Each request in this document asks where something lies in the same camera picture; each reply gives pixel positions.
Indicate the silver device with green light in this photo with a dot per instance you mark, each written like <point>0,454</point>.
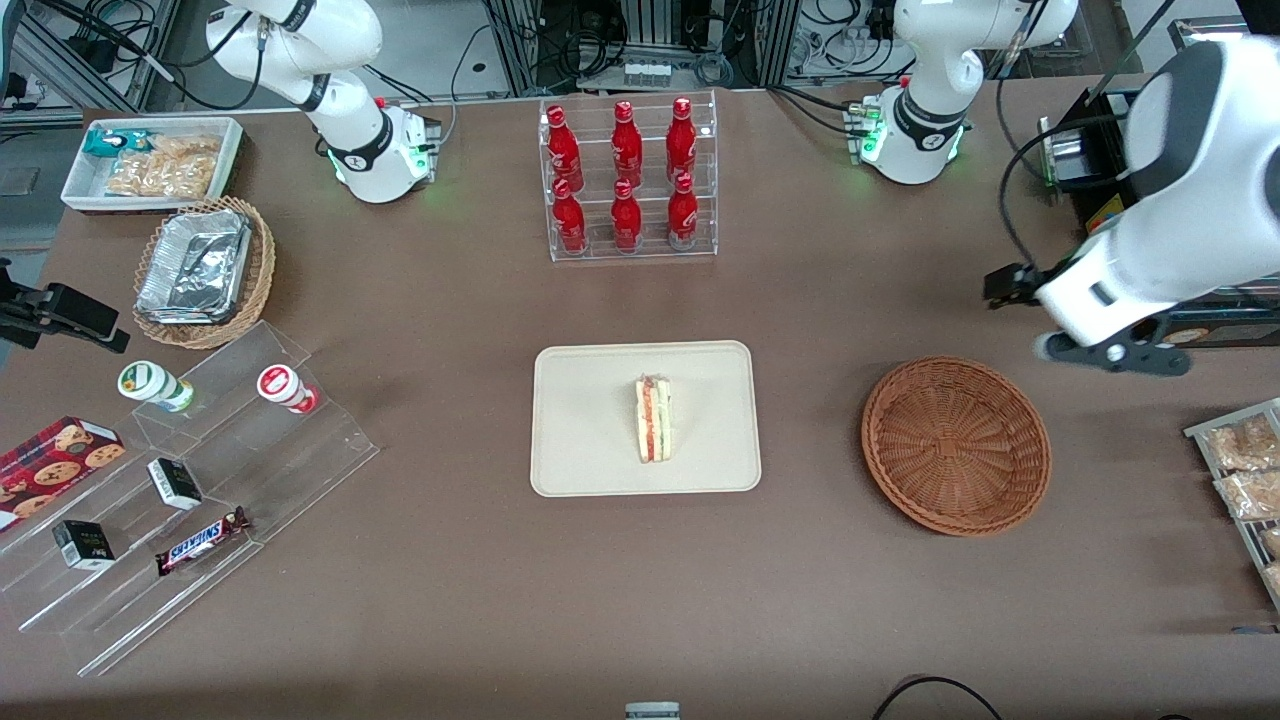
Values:
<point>1070,160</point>

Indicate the Snickers chocolate bar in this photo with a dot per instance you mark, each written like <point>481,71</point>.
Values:
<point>200,542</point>

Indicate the clear bag of crackers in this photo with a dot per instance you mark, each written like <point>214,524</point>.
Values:
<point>190,146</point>
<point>160,178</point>

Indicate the brown round wicker basket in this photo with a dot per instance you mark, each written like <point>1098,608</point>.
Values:
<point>955,445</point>

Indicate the small grey box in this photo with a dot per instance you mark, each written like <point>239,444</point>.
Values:
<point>652,711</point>

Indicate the small black box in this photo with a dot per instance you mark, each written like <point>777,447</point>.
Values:
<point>175,483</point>
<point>83,545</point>

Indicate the triangular sandwich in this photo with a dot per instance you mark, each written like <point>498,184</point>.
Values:
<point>654,420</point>

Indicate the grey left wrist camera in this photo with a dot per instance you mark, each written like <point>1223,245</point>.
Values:
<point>1120,355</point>

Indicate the beige rectangular plastic tray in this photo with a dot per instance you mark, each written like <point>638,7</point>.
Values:
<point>580,420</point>

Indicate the white rectangular bin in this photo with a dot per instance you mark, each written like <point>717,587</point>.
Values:
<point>85,185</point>

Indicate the tray of packaged snacks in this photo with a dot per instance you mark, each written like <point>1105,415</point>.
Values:
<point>1200,432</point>

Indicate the aluminium frame rack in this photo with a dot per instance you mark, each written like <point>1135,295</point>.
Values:
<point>520,50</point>

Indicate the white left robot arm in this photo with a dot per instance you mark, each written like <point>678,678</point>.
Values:
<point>920,60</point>

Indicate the clear acrylic bottle rack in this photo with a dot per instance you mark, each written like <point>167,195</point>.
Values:
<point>650,255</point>

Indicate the green lid drink bottle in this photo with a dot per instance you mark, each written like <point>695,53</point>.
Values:
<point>150,383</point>

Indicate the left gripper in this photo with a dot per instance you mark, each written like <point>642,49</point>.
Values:
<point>1022,283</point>

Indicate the white power strip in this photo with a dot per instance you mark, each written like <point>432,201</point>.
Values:
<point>647,73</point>

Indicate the black glass display cabinet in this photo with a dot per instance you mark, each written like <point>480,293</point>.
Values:
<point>1240,325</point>

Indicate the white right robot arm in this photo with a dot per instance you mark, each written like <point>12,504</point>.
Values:
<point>360,150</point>

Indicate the red chocolate chip cookie box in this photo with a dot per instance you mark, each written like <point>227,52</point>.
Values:
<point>55,465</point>

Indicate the light oval wicker basket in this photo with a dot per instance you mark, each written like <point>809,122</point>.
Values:
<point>260,270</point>

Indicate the clear acrylic stepped stand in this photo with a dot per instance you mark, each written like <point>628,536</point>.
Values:
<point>300,470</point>

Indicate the teal snack packet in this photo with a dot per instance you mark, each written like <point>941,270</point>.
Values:
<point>108,143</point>

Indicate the red lid drink bottle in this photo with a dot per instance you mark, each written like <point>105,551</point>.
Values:
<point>280,385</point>

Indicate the clear bag of pastries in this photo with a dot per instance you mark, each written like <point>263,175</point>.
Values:
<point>1272,542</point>
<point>1240,445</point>
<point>1250,495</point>
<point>1274,580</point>

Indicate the red cola bottle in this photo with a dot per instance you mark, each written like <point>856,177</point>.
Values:
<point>681,140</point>
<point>564,145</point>
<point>626,220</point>
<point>683,215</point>
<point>626,142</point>
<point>569,222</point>

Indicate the aluminium foil tray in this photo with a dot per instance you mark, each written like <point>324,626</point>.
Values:
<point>195,265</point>

